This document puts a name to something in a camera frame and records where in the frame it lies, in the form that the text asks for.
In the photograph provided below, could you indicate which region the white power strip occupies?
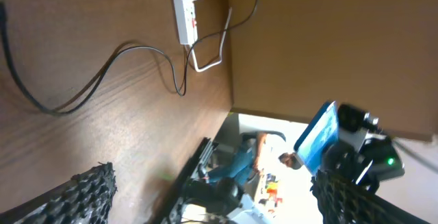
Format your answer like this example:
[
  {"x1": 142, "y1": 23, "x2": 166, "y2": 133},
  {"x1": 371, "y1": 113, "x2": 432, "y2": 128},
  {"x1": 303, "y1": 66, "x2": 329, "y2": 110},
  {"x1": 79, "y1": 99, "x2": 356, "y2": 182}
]
[{"x1": 173, "y1": 0, "x2": 198, "y2": 45}]

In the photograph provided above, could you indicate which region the black USB charging cable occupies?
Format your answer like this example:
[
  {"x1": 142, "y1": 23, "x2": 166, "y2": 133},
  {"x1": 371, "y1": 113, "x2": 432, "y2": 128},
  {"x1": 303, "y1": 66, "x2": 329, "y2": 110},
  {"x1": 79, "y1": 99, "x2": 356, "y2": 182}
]
[{"x1": 0, "y1": 0, "x2": 259, "y2": 117}]

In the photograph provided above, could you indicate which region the seated person in background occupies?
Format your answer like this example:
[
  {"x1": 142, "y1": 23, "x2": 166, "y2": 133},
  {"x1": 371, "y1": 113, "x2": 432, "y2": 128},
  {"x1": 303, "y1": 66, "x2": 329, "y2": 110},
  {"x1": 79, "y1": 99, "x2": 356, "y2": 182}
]
[{"x1": 198, "y1": 131, "x2": 302, "y2": 186}]

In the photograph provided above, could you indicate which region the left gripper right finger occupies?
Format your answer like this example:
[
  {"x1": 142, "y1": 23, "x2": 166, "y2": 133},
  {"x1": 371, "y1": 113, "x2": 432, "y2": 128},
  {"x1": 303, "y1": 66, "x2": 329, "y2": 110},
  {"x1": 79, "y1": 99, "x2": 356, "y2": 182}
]
[{"x1": 310, "y1": 171, "x2": 427, "y2": 224}]

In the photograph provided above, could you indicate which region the blue Galaxy smartphone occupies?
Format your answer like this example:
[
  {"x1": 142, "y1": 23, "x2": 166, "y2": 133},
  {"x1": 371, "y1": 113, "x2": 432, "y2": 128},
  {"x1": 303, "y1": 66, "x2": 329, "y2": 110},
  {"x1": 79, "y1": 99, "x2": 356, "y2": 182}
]
[{"x1": 294, "y1": 101, "x2": 339, "y2": 175}]

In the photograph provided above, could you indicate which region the white power strip cord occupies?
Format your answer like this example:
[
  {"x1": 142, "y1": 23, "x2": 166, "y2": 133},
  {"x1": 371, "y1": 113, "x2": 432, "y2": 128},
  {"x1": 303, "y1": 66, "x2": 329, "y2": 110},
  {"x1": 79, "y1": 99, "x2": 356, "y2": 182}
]
[{"x1": 186, "y1": 7, "x2": 233, "y2": 73}]

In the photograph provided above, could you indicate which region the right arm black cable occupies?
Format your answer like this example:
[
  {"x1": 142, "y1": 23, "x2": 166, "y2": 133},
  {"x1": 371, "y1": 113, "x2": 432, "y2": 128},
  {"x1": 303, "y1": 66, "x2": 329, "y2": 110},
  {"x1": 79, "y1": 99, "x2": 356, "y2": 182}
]
[{"x1": 391, "y1": 138, "x2": 438, "y2": 175}]

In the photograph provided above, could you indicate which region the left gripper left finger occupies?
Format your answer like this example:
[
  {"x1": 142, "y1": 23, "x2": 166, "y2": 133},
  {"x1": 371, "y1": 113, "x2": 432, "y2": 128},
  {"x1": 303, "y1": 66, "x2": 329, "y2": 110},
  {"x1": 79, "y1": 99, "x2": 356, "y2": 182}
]
[{"x1": 1, "y1": 162, "x2": 117, "y2": 224}]

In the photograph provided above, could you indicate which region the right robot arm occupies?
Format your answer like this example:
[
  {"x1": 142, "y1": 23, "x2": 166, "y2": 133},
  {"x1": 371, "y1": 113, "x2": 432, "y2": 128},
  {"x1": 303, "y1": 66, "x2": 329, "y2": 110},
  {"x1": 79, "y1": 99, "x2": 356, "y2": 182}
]
[{"x1": 154, "y1": 102, "x2": 409, "y2": 223}]

